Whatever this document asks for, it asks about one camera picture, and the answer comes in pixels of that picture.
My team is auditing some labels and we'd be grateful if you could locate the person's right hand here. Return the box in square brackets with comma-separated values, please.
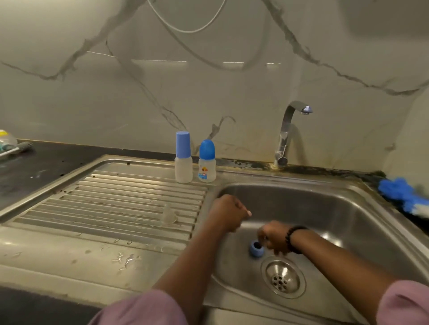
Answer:
[258, 220, 290, 256]

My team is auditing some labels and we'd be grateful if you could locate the metal sink drain strainer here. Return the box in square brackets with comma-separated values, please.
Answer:
[261, 256, 307, 300]

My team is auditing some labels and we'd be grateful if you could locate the black bead bracelet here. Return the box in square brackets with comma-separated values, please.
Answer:
[285, 225, 309, 254]

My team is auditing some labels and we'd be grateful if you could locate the person's left hand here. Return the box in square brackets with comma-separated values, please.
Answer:
[206, 194, 253, 233]

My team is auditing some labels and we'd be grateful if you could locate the person's left forearm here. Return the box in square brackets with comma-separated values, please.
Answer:
[153, 224, 232, 322]

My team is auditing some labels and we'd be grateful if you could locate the blue and white bottle brush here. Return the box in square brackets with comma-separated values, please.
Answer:
[377, 177, 429, 220]

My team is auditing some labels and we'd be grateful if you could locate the translucent bottle front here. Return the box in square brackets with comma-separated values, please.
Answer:
[174, 130, 194, 184]

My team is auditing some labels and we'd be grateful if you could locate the clear silicone nipple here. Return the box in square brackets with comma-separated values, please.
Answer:
[161, 205, 178, 226]

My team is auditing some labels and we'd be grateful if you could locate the blue collar ring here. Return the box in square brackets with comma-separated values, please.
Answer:
[248, 240, 266, 259]

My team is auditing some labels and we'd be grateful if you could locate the stainless steel sink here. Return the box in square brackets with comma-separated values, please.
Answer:
[0, 154, 429, 325]

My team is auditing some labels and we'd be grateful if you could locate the white plastic stick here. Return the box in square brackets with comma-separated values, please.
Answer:
[0, 141, 32, 159]

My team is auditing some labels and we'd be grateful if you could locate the person's right forearm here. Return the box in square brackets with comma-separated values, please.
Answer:
[291, 229, 403, 325]

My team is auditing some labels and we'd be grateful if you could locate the cartoon print baby bottle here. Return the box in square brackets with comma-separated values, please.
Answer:
[198, 138, 218, 183]

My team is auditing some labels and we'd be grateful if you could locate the chrome sink faucet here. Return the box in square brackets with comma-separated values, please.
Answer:
[273, 100, 314, 169]

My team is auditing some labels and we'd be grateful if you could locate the pink shirt sleeve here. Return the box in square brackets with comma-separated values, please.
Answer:
[88, 289, 190, 325]
[375, 279, 429, 325]

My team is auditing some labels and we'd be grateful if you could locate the white cable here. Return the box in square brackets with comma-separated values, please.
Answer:
[146, 0, 229, 34]

